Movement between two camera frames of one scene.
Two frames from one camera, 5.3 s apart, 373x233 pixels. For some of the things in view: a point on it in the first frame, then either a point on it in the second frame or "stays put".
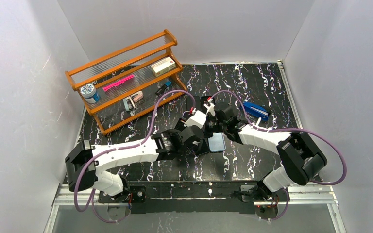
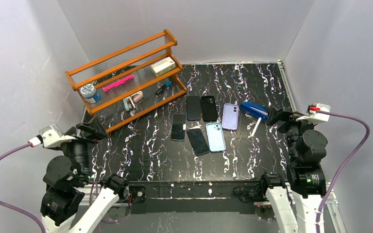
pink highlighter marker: x=118 y=82 stays put
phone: x=217 y=142 stays put
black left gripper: x=201 y=146 -> x=84 y=134
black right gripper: x=214 y=126 -> x=282 y=119
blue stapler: x=255 y=110 stays put
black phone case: x=204 y=100 stays put
